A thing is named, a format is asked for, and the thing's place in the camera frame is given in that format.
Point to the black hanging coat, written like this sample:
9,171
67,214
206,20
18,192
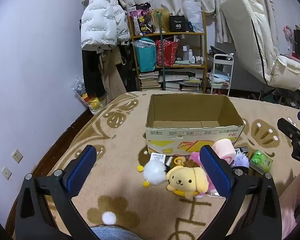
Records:
92,75

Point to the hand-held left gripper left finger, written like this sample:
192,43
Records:
82,170

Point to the beige floral rug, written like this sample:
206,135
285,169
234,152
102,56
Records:
115,142

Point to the pink fan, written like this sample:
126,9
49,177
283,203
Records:
288,33

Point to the green pole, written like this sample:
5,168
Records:
162,55

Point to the white trolley cart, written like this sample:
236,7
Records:
225,57

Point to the black tissue pack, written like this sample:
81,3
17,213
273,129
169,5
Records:
241,150

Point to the pink bear plush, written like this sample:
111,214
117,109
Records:
211,186

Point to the row of small bottles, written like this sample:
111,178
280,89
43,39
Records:
190,55

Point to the dark printed bag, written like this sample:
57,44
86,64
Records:
143,22

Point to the black hanging garment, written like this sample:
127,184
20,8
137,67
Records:
130,75

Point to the white recliner chair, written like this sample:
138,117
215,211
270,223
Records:
250,30

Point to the cardboard box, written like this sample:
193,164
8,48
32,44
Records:
165,136

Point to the white puffer jacket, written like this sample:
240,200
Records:
100,17

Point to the black box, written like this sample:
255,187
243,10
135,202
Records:
177,25

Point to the narrow stack of books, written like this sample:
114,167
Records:
148,81

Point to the white pom-pom plush toy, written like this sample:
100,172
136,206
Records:
153,172

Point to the wooden shelf rack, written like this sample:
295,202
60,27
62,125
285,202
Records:
187,33

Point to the clear plastic bag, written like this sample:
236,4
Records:
195,17

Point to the white wall outlet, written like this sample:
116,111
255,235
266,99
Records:
6,173
17,155

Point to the plastic bag of toys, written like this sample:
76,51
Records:
92,103

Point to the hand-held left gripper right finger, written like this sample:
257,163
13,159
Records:
216,172

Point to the pink striped soft roll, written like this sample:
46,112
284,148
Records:
225,150

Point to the green tissue pack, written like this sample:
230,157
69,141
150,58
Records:
261,161

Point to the yellow dog plush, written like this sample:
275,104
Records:
182,180

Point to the blond wig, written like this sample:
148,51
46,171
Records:
165,21

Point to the red patterned bag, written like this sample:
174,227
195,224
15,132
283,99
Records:
168,52

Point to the purple white fluffy toy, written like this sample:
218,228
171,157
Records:
240,161

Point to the beige hanging trousers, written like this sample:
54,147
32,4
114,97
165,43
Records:
112,75

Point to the person's pink trouser leg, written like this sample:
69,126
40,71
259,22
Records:
292,205

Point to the wide stack of books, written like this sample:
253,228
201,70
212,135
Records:
182,85

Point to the teal bag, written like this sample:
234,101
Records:
146,57

